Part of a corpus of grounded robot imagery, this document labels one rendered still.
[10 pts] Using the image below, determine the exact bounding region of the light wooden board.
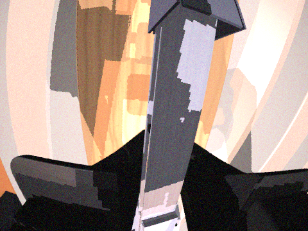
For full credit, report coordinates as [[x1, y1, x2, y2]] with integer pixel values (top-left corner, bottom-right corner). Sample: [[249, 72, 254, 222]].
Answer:
[[75, 0, 234, 166]]

